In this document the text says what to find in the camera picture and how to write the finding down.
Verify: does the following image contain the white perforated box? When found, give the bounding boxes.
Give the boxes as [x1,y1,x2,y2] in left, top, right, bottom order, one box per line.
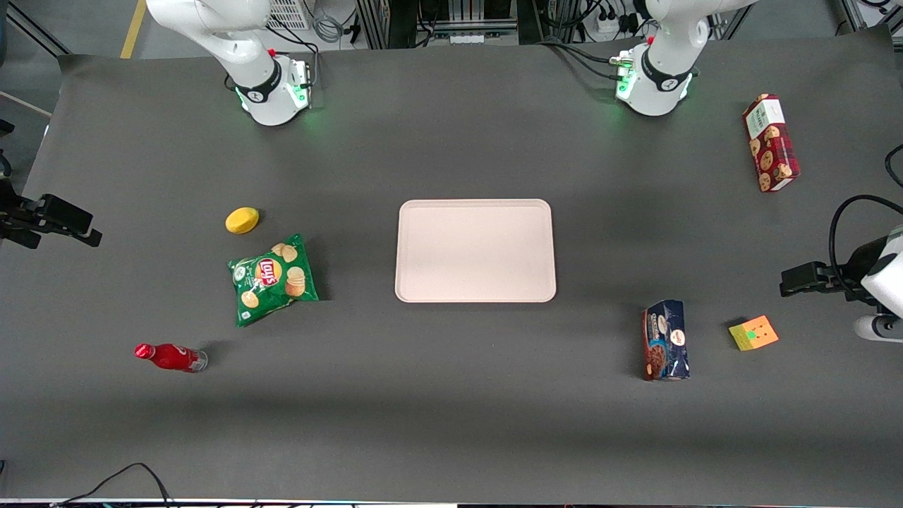
[268,0,313,30]

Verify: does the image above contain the pale pink plastic tray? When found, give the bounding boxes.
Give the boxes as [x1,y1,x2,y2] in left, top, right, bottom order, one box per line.
[394,199,557,304]

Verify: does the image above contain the coiled grey cable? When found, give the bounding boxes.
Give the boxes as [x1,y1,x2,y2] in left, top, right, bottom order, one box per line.
[312,13,346,44]

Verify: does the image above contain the colourful puzzle cube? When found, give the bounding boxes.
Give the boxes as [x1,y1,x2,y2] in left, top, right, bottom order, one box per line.
[729,315,780,352]

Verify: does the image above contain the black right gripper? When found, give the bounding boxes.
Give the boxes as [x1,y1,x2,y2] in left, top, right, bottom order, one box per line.
[0,180,104,250]

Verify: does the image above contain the blue cookie box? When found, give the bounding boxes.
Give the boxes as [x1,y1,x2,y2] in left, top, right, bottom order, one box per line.
[642,300,691,382]

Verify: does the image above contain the yellow lemon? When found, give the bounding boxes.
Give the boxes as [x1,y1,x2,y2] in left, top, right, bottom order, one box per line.
[225,207,260,235]

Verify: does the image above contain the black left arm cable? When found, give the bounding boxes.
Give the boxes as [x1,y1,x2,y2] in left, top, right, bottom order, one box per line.
[828,194,903,284]

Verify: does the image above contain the thin black floor cable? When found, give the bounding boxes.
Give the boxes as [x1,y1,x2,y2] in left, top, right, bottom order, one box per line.
[51,463,174,508]

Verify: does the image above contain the black left base cables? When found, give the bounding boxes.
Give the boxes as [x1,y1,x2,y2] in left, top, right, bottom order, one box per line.
[538,37,636,83]

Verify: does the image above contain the dark equipment rack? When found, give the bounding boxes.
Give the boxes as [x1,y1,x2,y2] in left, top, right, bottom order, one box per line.
[356,0,526,50]

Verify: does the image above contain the black right base cables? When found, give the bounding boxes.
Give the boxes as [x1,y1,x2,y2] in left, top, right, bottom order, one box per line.
[267,17,322,80]

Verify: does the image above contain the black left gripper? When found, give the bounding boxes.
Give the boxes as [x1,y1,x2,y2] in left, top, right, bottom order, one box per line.
[779,260,867,301]

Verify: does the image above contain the green chips bag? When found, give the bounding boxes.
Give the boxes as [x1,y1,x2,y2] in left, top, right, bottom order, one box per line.
[227,234,320,328]

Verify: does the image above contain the red soda bottle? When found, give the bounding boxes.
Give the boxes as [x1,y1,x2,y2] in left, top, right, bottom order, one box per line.
[134,343,209,374]

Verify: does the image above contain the white power strip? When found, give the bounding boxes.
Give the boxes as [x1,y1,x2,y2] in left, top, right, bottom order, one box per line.
[595,8,641,37]

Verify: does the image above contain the black base cables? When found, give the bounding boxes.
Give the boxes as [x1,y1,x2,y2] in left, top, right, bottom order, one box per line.
[538,37,636,83]
[267,17,322,80]

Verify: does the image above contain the dark grey table mat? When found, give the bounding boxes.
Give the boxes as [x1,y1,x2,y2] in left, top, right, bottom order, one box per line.
[0,27,903,506]

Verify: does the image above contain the red cookie box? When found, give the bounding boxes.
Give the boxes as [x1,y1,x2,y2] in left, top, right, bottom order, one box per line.
[742,94,801,193]

